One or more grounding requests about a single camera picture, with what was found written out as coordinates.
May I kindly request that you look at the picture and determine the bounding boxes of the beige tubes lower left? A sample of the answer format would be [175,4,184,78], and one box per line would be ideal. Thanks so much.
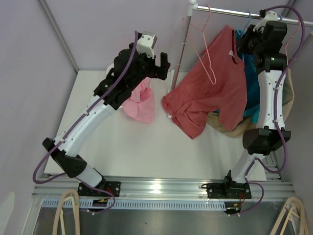
[52,189,80,235]

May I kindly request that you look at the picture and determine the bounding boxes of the beige t shirt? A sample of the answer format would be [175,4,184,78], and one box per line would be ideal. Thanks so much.
[207,70,294,138]

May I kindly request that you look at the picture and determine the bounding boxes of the pink hanger at rail end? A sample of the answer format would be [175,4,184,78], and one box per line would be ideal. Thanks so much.
[281,23,301,69]

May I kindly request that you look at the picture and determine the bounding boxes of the white perforated plastic basket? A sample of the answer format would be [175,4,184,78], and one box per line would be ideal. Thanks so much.
[106,63,152,111]

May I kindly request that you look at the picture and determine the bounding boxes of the red t shirt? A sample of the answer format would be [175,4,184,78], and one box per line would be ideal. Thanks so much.
[161,25,247,139]

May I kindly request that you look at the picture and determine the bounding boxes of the teal t shirt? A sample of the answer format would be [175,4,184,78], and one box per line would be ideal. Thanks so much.
[234,29,261,124]

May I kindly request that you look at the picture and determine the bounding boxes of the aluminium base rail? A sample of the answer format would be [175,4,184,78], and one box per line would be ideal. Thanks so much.
[31,176,296,202]

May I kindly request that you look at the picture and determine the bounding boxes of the pink wire hanger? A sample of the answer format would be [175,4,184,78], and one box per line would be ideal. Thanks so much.
[189,4,217,85]

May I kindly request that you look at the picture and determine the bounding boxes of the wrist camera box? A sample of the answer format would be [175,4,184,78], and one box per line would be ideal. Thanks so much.
[253,11,277,32]
[136,31,157,59]

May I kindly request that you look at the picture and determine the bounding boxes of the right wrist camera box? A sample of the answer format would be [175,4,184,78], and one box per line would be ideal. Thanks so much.
[253,11,277,32]

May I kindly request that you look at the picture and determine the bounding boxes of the metal clothes rack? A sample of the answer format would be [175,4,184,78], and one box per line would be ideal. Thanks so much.
[170,0,313,90]

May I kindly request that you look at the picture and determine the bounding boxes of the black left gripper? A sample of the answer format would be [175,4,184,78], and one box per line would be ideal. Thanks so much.
[128,44,170,92]

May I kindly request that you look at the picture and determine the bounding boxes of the beige tubes lower right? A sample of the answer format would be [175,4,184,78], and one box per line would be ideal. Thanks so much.
[269,196,309,235]

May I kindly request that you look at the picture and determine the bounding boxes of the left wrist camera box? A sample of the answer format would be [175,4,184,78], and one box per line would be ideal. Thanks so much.
[136,31,157,59]

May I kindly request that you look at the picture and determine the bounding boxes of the beige tubes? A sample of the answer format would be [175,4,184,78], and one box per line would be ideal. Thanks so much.
[269,196,309,235]
[52,189,80,235]

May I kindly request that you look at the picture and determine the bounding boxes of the pink t shirt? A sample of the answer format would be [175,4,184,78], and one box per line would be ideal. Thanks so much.
[122,77,155,124]

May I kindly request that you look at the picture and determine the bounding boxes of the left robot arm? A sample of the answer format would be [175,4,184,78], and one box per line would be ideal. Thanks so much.
[43,43,171,196]

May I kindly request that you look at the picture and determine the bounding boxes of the white slotted cable duct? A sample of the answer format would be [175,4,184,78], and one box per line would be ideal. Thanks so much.
[41,199,226,211]

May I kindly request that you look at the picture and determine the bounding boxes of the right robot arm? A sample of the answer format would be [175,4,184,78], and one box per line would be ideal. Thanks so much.
[222,20,291,198]

